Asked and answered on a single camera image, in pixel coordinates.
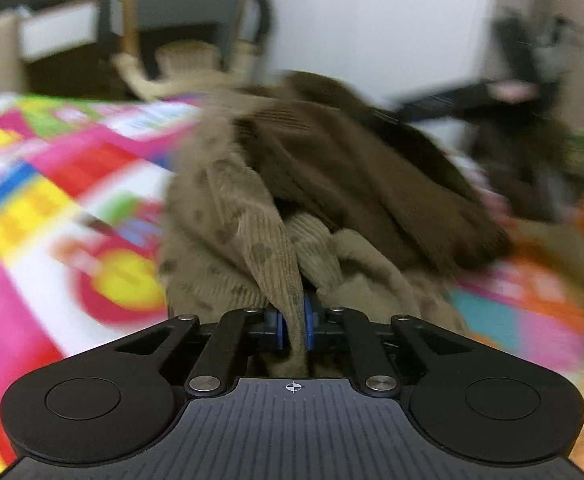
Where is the olive polka dot corduroy garment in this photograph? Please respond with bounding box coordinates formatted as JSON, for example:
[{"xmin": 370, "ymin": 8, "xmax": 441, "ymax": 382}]
[{"xmin": 158, "ymin": 90, "xmax": 470, "ymax": 377}]

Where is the dark brown knit sweater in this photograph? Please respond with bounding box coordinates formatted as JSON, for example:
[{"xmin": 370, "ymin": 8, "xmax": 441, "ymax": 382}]
[{"xmin": 233, "ymin": 72, "xmax": 584, "ymax": 274}]

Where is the colourful cartoon play mat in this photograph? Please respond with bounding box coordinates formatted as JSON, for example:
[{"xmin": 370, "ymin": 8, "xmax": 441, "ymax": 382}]
[{"xmin": 0, "ymin": 93, "xmax": 584, "ymax": 474}]

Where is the beige mesh office chair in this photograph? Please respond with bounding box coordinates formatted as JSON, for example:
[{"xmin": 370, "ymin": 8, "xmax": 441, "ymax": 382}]
[{"xmin": 97, "ymin": 0, "xmax": 272, "ymax": 101}]

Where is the white desk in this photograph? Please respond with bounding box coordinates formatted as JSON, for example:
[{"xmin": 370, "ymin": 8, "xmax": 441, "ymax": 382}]
[{"xmin": 16, "ymin": 0, "xmax": 124, "ymax": 63}]

